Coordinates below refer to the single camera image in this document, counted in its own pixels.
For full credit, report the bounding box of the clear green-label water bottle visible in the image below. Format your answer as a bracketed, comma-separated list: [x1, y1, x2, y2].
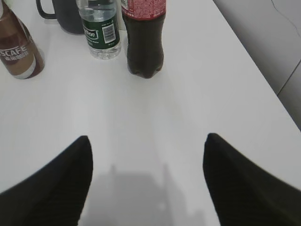
[76, 0, 121, 60]

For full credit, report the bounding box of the brown Nescafe coffee bottle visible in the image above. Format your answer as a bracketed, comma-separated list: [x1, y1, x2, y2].
[0, 0, 45, 79]

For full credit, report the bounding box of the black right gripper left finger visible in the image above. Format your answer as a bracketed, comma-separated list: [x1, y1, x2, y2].
[0, 136, 93, 226]

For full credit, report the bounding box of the cola bottle red label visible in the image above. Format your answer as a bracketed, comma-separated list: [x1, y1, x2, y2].
[120, 0, 166, 79]

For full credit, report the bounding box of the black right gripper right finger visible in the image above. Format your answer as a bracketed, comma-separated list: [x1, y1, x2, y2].
[203, 133, 301, 226]

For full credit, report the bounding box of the dark grey mug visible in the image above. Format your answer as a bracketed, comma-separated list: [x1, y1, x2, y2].
[35, 0, 84, 35]

